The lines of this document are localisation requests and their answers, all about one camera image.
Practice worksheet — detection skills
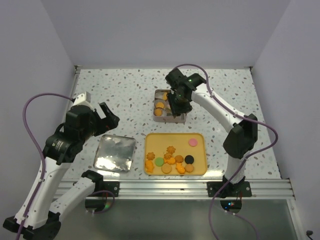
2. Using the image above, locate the round biscuit cookie top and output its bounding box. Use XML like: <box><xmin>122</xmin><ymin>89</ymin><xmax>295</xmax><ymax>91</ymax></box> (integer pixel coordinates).
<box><xmin>155</xmin><ymin>102</ymin><xmax>165</xmax><ymax>109</ymax></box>

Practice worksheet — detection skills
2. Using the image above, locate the round biscuit cookie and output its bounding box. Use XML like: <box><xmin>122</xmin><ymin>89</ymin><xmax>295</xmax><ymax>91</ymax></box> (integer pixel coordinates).
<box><xmin>155</xmin><ymin>102</ymin><xmax>165</xmax><ymax>109</ymax></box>
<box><xmin>154</xmin><ymin>108</ymin><xmax>164</xmax><ymax>117</ymax></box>

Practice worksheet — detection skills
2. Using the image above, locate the swirl butter cookie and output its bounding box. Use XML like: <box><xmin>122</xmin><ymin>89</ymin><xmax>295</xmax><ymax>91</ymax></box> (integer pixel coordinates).
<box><xmin>166</xmin><ymin>146</ymin><xmax>176</xmax><ymax>155</ymax></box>
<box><xmin>146</xmin><ymin>152</ymin><xmax>155</xmax><ymax>161</ymax></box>

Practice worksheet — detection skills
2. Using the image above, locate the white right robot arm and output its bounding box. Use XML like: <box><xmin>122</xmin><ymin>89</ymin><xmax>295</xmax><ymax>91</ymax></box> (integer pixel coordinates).
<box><xmin>165</xmin><ymin>68</ymin><xmax>258</xmax><ymax>197</ymax></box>

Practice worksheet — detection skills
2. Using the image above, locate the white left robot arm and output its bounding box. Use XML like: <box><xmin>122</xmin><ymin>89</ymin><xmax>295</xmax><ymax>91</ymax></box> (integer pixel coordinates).
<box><xmin>3</xmin><ymin>102</ymin><xmax>120</xmax><ymax>240</ymax></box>

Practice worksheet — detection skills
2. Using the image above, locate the silver cookie tin box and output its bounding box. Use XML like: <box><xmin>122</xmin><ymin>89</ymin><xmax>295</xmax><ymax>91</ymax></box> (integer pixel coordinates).
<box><xmin>152</xmin><ymin>89</ymin><xmax>187</xmax><ymax>124</ymax></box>

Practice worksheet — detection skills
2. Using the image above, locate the silver tin lid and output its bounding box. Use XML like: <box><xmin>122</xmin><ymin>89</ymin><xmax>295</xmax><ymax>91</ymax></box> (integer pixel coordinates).
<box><xmin>93</xmin><ymin>134</ymin><xmax>137</xmax><ymax>173</ymax></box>

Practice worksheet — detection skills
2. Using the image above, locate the pink sandwich cookie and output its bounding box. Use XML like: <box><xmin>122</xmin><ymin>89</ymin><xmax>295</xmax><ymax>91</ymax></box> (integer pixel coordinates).
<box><xmin>188</xmin><ymin>138</ymin><xmax>198</xmax><ymax>147</ymax></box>

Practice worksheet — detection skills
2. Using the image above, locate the yellow plastic tray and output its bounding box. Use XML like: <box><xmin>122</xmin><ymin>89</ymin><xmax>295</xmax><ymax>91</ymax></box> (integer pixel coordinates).
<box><xmin>143</xmin><ymin>133</ymin><xmax>208</xmax><ymax>177</ymax></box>

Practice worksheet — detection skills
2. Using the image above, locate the orange fish cookie left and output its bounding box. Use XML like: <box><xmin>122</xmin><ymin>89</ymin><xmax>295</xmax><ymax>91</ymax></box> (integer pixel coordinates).
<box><xmin>144</xmin><ymin>160</ymin><xmax>154</xmax><ymax>173</ymax></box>

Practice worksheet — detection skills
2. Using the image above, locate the orange fish cookie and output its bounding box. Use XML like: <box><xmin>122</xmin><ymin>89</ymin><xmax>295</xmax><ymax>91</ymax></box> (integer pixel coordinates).
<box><xmin>144</xmin><ymin>160</ymin><xmax>154</xmax><ymax>173</ymax></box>
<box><xmin>175</xmin><ymin>162</ymin><xmax>186</xmax><ymax>175</ymax></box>
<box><xmin>166</xmin><ymin>157</ymin><xmax>176</xmax><ymax>165</ymax></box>

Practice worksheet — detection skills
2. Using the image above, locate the chocolate chip cookie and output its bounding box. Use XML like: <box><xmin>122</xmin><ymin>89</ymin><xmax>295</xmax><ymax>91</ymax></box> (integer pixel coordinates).
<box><xmin>174</xmin><ymin>155</ymin><xmax>184</xmax><ymax>163</ymax></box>

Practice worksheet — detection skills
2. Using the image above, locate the black sandwich cookie right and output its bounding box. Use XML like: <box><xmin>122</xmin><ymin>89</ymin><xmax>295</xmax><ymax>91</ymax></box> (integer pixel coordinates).
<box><xmin>184</xmin><ymin>155</ymin><xmax>195</xmax><ymax>165</ymax></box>

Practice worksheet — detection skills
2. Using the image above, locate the orange fish cookie middle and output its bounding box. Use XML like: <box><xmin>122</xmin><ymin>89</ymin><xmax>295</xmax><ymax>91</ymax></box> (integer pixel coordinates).
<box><xmin>166</xmin><ymin>157</ymin><xmax>176</xmax><ymax>165</ymax></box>

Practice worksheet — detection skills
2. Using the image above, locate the green sandwich cookie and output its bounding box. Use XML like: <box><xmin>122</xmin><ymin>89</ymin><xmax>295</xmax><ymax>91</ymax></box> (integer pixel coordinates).
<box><xmin>154</xmin><ymin>157</ymin><xmax>165</xmax><ymax>167</ymax></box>

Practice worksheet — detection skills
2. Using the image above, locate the brown round cookie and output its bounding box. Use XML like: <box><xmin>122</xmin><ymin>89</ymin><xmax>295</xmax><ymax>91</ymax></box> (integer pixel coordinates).
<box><xmin>184</xmin><ymin>164</ymin><xmax>195</xmax><ymax>173</ymax></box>

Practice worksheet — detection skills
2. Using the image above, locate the orange fish cookie right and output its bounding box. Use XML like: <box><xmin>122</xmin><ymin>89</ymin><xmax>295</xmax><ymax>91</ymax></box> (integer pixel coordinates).
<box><xmin>175</xmin><ymin>162</ymin><xmax>186</xmax><ymax>175</ymax></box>

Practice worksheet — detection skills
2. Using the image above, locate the round beige dotted cookie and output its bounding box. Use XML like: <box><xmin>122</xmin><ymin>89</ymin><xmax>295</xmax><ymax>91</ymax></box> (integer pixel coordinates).
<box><xmin>161</xmin><ymin>163</ymin><xmax>172</xmax><ymax>174</ymax></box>

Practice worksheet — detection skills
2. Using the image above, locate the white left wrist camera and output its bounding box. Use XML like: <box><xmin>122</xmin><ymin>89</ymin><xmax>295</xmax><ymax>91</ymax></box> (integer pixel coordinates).
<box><xmin>72</xmin><ymin>91</ymin><xmax>92</xmax><ymax>108</ymax></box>

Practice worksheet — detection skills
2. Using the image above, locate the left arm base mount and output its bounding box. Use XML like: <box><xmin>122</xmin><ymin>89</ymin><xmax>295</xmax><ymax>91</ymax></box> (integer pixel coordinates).
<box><xmin>101</xmin><ymin>181</ymin><xmax>120</xmax><ymax>198</ymax></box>

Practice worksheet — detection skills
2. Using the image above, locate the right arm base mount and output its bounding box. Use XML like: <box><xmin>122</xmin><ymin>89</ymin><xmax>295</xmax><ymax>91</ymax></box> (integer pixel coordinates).
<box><xmin>206</xmin><ymin>181</ymin><xmax>253</xmax><ymax>199</ymax></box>

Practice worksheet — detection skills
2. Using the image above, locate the aluminium frame rail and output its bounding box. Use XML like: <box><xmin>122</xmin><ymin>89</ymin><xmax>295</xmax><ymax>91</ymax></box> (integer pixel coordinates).
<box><xmin>37</xmin><ymin>177</ymin><xmax>296</xmax><ymax>201</ymax></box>

